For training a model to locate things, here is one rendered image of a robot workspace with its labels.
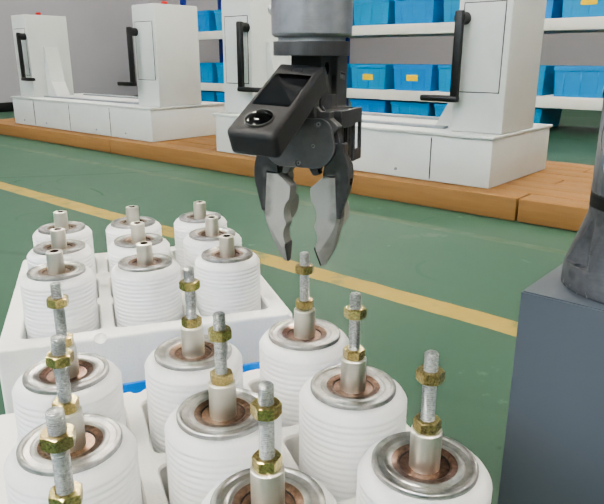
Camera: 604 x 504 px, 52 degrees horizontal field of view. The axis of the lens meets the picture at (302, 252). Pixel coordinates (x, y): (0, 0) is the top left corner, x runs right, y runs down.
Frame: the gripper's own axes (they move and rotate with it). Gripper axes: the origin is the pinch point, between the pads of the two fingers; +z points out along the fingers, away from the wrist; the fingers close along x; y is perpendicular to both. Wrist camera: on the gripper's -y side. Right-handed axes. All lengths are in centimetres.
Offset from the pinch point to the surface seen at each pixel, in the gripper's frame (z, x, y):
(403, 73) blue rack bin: -5, 119, 485
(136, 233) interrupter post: 7.8, 37.7, 21.3
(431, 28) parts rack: -41, 95, 474
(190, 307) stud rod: 4.3, 8.2, -8.0
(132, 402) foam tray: 16.5, 16.1, -8.1
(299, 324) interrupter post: 7.7, 0.1, -0.4
